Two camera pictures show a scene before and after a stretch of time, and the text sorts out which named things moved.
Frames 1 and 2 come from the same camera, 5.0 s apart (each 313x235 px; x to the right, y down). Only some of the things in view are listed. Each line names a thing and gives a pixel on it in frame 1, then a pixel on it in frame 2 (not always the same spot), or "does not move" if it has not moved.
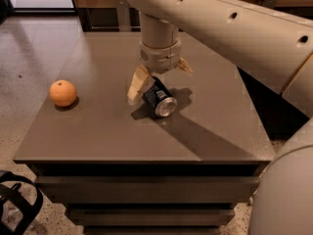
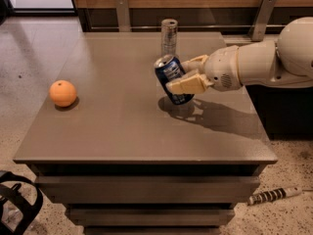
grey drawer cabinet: [118, 168] does not move
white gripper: [160, 58] -> [222, 69]
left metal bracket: [123, 16] does not move
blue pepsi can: [159, 99] -> [168, 69]
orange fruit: [63, 93] does not move
